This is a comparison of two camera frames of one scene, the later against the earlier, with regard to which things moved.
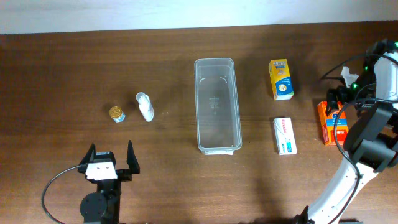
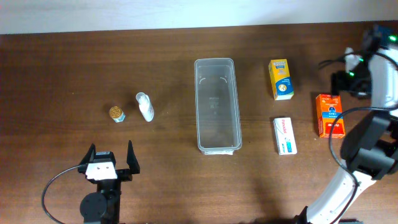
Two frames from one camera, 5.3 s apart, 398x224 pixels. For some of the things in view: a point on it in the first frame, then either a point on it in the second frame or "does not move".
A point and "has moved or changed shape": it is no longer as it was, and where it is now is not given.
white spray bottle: [145, 106] does not move
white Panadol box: [285, 136] does not move
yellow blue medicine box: [282, 80] does not move
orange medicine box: [328, 124] has moved or changed shape
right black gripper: [331, 99] -> [338, 84]
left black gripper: [125, 174] does not move
